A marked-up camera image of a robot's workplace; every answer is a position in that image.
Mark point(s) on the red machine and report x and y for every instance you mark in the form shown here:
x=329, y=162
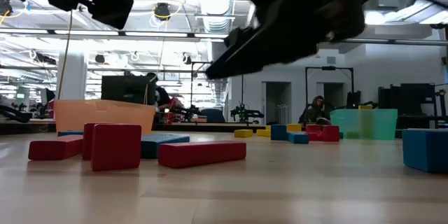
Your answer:
x=173, y=104

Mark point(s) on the long overhead light bar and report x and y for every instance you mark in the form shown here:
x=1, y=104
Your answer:
x=157, y=34

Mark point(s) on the wide silver air duct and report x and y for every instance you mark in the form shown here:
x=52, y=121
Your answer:
x=214, y=0

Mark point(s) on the yellow cube block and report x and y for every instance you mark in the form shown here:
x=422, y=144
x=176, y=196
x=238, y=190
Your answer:
x=294, y=127

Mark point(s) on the green lit sign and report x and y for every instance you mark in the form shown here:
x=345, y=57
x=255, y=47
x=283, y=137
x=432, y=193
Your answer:
x=20, y=95

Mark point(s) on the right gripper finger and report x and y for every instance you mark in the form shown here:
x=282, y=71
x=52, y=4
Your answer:
x=245, y=63
x=241, y=40

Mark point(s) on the small black robot arm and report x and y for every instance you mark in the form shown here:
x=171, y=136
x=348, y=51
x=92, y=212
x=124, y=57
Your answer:
x=15, y=113

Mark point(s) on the teal translucent plastic bin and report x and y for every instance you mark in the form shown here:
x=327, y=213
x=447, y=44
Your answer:
x=381, y=124

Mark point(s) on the red wooden block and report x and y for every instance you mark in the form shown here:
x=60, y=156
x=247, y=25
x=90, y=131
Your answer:
x=52, y=148
x=201, y=154
x=313, y=136

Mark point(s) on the orange translucent plastic bin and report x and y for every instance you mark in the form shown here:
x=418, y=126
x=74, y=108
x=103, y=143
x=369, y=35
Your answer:
x=105, y=115

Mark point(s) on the black upright box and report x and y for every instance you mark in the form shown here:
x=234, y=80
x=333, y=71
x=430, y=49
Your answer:
x=353, y=99

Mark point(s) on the blue chair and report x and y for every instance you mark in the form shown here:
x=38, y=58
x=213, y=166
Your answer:
x=213, y=116

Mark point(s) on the person in black shirt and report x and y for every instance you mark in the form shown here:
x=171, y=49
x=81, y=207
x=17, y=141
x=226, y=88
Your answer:
x=161, y=96

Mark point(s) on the white radiator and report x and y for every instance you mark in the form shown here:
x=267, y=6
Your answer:
x=283, y=113

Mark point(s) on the black monitor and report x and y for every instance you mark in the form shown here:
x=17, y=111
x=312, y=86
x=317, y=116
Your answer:
x=127, y=89

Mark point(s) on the hooded seated person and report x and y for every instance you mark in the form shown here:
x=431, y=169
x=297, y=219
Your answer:
x=315, y=110

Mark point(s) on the yellow wooden block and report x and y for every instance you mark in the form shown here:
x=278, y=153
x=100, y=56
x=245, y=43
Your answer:
x=263, y=133
x=365, y=106
x=243, y=134

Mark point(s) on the black robot arms on bench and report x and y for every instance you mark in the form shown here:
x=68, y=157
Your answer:
x=245, y=115

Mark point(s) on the black cabinet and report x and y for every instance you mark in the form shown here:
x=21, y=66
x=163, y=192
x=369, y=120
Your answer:
x=413, y=101

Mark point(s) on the white pillar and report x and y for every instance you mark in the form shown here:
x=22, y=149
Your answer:
x=78, y=77

